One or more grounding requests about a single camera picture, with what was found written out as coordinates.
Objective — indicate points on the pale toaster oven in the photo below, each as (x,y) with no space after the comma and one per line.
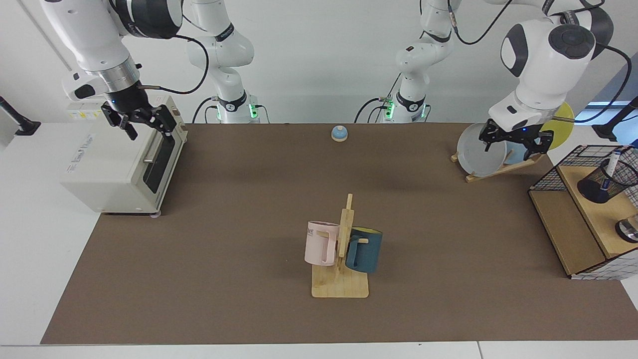
(114,164)

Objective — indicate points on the grey plate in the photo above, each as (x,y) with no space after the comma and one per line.
(473,154)

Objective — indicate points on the wooden plate rack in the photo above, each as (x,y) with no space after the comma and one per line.
(498,171)

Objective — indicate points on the wooden cup stand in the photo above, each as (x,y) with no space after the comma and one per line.
(344,286)

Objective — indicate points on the black mesh pen holder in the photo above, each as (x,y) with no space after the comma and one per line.
(593,189)

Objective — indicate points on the light blue plate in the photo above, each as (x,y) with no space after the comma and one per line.
(516,154)

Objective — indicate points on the pink cup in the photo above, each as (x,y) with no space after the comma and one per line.
(316,247)

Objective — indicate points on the small blue round thing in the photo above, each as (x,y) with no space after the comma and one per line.
(339,132)

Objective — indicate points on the yellow plate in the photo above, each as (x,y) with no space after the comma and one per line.
(563,129)

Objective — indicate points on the white box with yellow labels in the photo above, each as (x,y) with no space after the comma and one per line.
(82,112)

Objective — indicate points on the dark teal cup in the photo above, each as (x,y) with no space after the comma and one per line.
(366,254)

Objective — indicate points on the black camera stand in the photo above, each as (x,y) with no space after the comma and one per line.
(17,122)
(615,122)

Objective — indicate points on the brown table cloth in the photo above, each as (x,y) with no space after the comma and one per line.
(249,299)

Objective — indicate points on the white marker with blue cap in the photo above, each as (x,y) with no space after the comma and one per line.
(614,159)

